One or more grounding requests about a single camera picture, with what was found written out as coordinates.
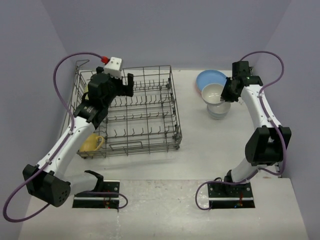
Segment white bowl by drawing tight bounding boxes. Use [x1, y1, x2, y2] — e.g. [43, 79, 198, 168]
[208, 111, 228, 120]
[201, 83, 225, 106]
[207, 102, 231, 114]

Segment grey wire dish rack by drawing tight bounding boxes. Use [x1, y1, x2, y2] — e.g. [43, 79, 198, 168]
[77, 65, 183, 159]

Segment yellow mug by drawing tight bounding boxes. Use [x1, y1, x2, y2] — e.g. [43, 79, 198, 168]
[79, 133, 105, 152]

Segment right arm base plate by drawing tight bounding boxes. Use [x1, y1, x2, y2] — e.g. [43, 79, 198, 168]
[207, 182, 255, 209]

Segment blue plate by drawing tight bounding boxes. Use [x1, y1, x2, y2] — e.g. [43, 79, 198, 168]
[195, 70, 227, 92]

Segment orange yellow plate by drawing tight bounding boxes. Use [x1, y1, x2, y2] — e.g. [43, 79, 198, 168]
[195, 85, 202, 96]

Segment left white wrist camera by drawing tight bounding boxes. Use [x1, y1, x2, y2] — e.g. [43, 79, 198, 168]
[103, 57, 123, 79]

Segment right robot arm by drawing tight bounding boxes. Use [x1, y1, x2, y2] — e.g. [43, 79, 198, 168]
[221, 60, 292, 197]

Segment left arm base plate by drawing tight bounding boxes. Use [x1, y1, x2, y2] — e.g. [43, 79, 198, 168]
[72, 180, 120, 209]

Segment green mug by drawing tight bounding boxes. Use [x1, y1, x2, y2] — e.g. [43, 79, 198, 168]
[83, 85, 89, 100]

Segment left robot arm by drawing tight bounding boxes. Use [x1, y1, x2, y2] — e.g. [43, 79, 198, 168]
[22, 67, 134, 207]

